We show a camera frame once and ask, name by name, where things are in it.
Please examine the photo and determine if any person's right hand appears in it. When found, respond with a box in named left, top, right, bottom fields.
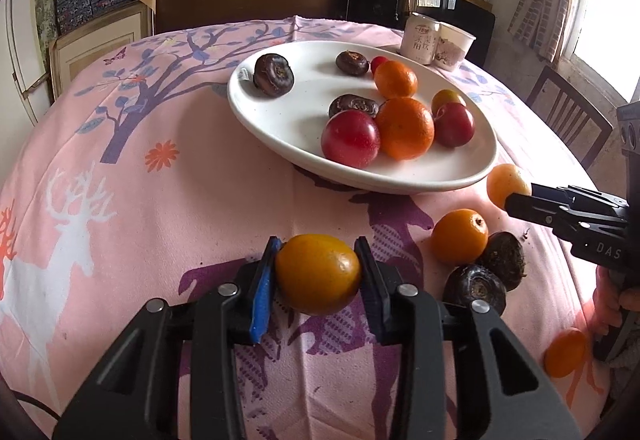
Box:
left=591, top=267, right=640, bottom=338

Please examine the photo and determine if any brown board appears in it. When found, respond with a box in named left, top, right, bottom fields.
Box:
left=142, top=0, right=351, bottom=36

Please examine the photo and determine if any dark water chestnut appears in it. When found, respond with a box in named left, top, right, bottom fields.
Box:
left=442, top=264, right=507, bottom=318
left=328, top=94, right=381, bottom=118
left=253, top=53, right=295, bottom=98
left=335, top=50, right=371, bottom=76
left=475, top=231, right=527, bottom=292

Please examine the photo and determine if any orange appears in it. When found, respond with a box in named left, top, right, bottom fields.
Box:
left=430, top=209, right=489, bottom=266
left=375, top=97, right=435, bottom=160
left=374, top=60, right=418, bottom=100

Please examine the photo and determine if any yellow plum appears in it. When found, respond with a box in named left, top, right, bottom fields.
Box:
left=486, top=163, right=532, bottom=211
left=274, top=233, right=363, bottom=316
left=431, top=89, right=467, bottom=116

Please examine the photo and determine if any white cup left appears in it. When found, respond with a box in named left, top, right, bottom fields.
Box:
left=400, top=13, right=442, bottom=66

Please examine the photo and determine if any bright window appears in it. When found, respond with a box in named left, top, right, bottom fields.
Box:
left=570, top=0, right=640, bottom=104

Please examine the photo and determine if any pink deer print tablecloth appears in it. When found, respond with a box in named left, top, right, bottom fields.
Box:
left=0, top=15, right=616, bottom=440

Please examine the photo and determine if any dark wooden chair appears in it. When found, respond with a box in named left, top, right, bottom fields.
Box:
left=525, top=65, right=615, bottom=171

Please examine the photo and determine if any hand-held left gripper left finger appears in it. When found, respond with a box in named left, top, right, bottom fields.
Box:
left=52, top=235, right=283, bottom=440

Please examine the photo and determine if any black cable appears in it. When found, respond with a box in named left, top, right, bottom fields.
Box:
left=7, top=389, right=66, bottom=421

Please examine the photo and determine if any framed picture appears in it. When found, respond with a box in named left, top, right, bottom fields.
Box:
left=48, top=0, right=157, bottom=98

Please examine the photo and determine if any orange-yellow plum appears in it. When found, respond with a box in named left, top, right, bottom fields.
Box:
left=544, top=327, right=589, bottom=379

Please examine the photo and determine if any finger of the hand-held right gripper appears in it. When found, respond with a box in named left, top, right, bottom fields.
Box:
left=504, top=183, right=629, bottom=242

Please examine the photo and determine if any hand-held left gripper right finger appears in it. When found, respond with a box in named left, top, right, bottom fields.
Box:
left=353, top=236, right=583, bottom=440

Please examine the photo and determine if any paper cup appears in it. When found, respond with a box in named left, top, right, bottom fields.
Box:
left=432, top=22, right=476, bottom=71

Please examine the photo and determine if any white plate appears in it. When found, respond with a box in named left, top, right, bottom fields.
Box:
left=227, top=40, right=499, bottom=195

